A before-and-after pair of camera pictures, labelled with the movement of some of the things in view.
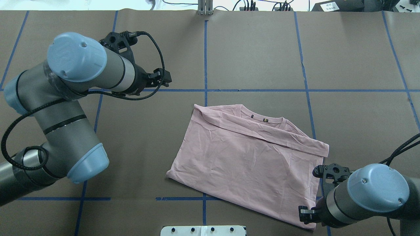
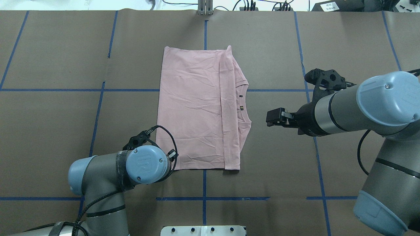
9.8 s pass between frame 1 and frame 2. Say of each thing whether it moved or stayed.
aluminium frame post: stayed
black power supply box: stayed
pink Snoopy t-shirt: moved
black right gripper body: moved
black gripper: moved
